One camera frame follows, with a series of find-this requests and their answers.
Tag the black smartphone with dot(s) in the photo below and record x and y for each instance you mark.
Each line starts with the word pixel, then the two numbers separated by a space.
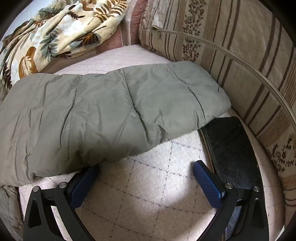
pixel 231 150

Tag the striped floral sofa cushion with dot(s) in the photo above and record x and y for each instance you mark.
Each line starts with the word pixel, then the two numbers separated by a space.
pixel 231 46

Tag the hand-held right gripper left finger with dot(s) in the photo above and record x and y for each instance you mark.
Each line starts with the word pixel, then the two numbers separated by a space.
pixel 81 190

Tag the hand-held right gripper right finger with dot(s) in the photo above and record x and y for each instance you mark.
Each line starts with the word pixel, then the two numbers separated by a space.
pixel 205 180

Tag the leaf print fleece blanket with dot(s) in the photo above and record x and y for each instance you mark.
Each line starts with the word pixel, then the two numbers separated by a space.
pixel 57 34

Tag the grey-green puffer jacket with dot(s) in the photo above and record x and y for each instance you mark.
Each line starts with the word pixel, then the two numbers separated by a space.
pixel 92 111

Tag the pink quilted sofa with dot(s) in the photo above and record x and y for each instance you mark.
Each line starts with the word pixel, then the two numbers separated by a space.
pixel 150 197

